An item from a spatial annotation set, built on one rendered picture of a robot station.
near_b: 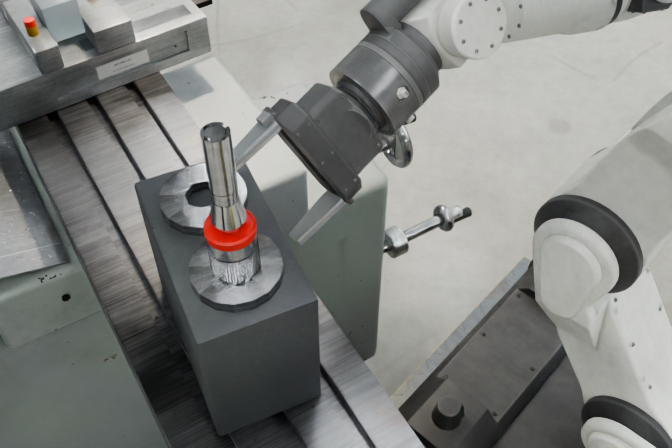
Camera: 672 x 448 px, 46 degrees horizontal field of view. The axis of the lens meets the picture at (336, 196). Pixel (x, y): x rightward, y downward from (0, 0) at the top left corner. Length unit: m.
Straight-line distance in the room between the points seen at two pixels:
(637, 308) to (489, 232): 1.23
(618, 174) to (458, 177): 1.55
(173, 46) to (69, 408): 0.62
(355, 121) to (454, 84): 2.04
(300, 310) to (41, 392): 0.70
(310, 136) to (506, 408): 0.74
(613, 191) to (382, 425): 0.37
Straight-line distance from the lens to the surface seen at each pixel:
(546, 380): 1.41
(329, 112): 0.74
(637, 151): 0.91
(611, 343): 1.14
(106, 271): 1.04
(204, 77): 1.40
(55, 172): 1.17
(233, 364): 0.77
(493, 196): 2.43
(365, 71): 0.75
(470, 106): 2.71
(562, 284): 1.03
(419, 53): 0.76
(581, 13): 0.90
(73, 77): 1.25
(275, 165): 1.23
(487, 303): 1.68
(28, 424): 1.43
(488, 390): 1.35
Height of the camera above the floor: 1.76
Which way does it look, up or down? 48 degrees down
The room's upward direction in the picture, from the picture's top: straight up
